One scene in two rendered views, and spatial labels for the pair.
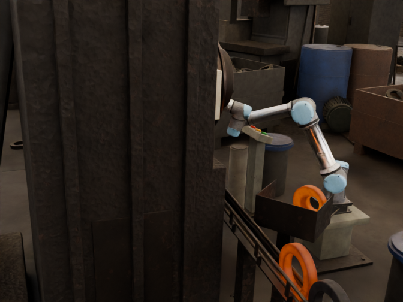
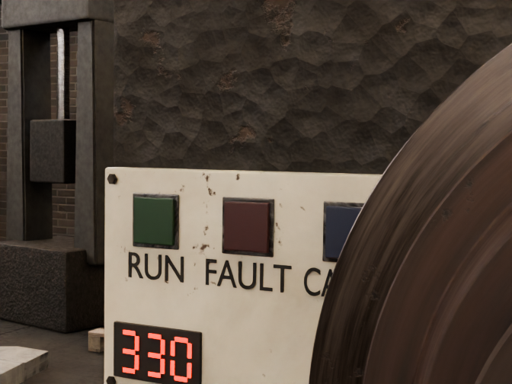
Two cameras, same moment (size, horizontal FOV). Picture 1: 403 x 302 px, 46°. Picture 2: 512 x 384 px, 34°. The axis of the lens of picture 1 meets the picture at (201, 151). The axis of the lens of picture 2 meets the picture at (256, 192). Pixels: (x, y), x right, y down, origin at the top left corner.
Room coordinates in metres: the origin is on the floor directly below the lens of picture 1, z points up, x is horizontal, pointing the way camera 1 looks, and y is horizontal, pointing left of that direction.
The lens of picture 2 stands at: (2.26, -0.40, 1.26)
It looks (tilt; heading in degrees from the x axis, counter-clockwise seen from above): 3 degrees down; 140
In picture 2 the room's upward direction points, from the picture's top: 1 degrees clockwise
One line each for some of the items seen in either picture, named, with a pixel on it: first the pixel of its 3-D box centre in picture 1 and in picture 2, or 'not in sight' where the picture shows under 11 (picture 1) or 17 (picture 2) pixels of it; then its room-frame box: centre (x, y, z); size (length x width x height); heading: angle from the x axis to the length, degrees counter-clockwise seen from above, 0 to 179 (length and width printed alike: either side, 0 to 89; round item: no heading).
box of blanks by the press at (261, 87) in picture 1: (221, 98); not in sight; (4.90, -0.19, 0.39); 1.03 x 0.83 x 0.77; 128
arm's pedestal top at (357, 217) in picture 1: (330, 211); not in sight; (2.52, -0.78, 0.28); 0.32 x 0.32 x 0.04; 20
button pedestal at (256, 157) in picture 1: (255, 170); not in sight; (3.06, -0.38, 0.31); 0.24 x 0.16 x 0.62; 23
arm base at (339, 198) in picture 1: (333, 190); not in sight; (2.52, -0.78, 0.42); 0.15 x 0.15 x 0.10
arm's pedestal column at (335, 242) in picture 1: (327, 233); not in sight; (2.52, -0.78, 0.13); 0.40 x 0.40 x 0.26; 20
